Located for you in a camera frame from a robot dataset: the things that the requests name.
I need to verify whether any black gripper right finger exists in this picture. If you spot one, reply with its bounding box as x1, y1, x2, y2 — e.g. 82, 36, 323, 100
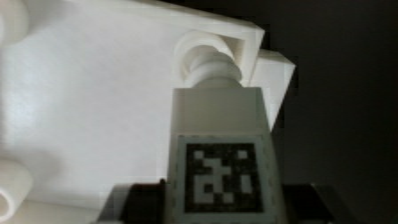
279, 183, 359, 224

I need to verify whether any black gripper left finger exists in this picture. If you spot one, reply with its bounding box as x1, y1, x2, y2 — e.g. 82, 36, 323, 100
94, 180, 165, 224

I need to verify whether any white leg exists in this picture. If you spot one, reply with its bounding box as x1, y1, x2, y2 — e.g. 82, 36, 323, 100
165, 46, 288, 224

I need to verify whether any white square tabletop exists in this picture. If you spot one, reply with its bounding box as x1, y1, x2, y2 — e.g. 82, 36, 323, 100
0, 0, 263, 224

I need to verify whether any white U-shaped fence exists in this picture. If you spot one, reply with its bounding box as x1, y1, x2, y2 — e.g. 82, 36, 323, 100
249, 50, 295, 127

